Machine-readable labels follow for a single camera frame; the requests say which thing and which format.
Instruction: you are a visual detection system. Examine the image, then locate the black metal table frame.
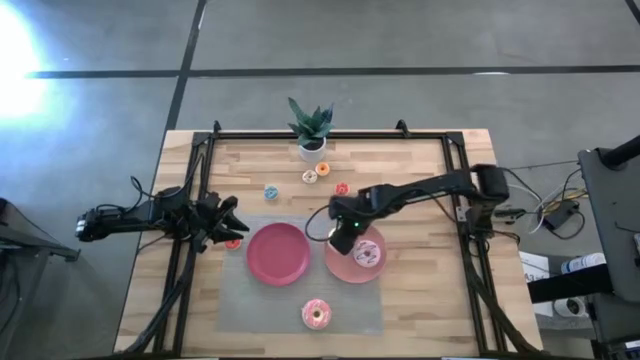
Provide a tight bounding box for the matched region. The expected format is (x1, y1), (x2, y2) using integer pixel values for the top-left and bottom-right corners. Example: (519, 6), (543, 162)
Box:
(122, 119), (539, 357)

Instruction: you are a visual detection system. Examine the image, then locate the black shelf bar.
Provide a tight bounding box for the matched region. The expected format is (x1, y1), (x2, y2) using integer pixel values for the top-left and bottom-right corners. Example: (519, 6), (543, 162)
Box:
(527, 276), (615, 305)

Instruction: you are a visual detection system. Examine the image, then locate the large pink frosted donut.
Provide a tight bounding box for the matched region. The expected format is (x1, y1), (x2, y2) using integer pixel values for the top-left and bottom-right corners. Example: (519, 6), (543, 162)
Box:
(300, 298), (333, 331)

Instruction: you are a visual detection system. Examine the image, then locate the large white chocolate-drizzled donut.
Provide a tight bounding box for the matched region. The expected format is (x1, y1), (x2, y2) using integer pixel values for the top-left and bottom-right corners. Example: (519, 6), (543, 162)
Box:
(352, 239), (382, 269)

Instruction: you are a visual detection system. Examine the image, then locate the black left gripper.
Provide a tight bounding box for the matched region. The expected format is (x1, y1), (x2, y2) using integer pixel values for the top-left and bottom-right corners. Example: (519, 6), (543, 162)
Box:
(192, 192), (251, 251)

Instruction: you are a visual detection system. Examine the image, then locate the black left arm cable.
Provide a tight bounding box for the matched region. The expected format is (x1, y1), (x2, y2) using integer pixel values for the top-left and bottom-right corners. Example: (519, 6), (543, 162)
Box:
(129, 174), (162, 201)

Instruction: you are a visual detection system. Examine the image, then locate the green succulent plant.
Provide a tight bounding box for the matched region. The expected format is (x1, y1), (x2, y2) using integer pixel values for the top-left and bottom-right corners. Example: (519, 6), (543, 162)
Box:
(287, 96), (335, 149)

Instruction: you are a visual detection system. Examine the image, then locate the salmon pink plate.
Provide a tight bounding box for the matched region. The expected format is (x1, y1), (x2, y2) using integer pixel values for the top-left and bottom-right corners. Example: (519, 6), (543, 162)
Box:
(323, 224), (388, 285)

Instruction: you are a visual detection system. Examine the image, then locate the grey woven placemat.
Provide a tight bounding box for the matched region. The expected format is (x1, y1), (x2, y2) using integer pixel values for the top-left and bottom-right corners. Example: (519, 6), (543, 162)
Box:
(215, 214), (385, 335)

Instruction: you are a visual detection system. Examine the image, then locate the dark red plate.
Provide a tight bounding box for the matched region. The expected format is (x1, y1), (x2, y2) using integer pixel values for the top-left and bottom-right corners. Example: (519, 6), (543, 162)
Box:
(245, 222), (312, 288)

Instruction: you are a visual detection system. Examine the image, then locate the dark side table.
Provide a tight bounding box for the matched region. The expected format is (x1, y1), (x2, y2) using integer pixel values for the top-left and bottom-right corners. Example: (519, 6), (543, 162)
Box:
(0, 197), (81, 360)

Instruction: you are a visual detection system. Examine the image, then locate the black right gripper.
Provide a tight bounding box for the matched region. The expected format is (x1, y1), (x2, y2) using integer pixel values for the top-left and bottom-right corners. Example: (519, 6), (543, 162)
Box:
(327, 192), (376, 256)

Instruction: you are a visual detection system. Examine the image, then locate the black pole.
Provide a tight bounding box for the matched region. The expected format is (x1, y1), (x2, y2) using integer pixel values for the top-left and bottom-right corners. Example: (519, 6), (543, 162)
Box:
(599, 133), (640, 170)

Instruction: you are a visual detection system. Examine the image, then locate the white bottle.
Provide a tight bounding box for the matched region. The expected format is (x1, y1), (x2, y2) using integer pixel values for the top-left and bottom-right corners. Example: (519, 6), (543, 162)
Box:
(559, 252), (607, 275)

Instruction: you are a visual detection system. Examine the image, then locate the white paper sheet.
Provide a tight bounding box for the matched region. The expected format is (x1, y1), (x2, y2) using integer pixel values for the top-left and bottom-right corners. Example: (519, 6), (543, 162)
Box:
(518, 249), (551, 284)

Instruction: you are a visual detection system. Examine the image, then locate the black power adapter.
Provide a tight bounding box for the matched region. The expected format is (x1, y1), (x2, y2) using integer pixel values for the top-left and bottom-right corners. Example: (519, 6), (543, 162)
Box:
(542, 199), (581, 232)

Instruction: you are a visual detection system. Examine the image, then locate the grey metal cart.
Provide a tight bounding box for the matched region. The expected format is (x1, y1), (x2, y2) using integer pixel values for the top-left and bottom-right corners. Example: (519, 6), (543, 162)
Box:
(577, 147), (640, 304)

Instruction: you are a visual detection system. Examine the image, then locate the white tape roll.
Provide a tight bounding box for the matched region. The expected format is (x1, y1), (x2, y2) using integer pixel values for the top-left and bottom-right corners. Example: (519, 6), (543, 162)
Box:
(552, 297), (587, 319)

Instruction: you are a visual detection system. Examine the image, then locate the white plant pot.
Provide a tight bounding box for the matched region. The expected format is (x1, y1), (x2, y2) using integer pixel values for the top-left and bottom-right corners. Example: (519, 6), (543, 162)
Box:
(298, 137), (328, 164)

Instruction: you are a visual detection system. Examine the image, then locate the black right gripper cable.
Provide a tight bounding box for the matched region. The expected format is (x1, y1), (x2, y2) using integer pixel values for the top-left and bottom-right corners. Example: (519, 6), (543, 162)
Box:
(303, 203), (335, 244)

